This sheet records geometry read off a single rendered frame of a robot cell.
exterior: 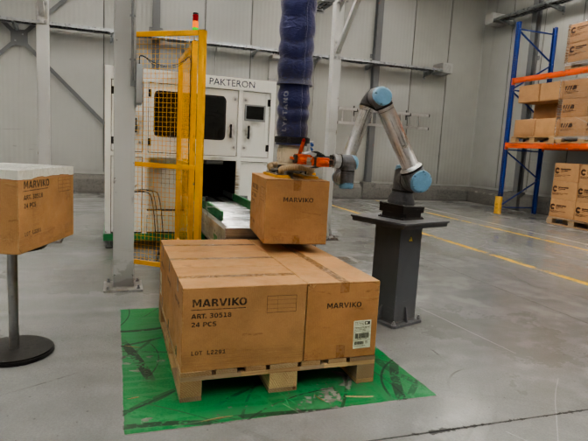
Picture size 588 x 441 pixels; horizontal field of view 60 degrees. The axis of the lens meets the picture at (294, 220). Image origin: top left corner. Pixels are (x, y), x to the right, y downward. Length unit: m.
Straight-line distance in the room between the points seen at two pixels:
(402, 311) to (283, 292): 1.45
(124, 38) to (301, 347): 2.74
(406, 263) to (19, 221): 2.39
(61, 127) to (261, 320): 10.34
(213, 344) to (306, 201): 1.14
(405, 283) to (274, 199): 1.17
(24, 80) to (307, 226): 10.05
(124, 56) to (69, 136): 8.25
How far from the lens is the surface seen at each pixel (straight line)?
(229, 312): 2.42
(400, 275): 3.62
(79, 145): 12.39
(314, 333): 2.59
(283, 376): 2.61
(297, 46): 3.36
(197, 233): 4.37
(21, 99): 12.55
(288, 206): 3.12
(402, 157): 3.40
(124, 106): 4.22
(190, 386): 2.52
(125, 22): 4.30
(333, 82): 6.93
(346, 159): 3.25
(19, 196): 2.71
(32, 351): 3.17
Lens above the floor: 1.18
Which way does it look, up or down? 8 degrees down
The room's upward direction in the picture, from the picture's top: 3 degrees clockwise
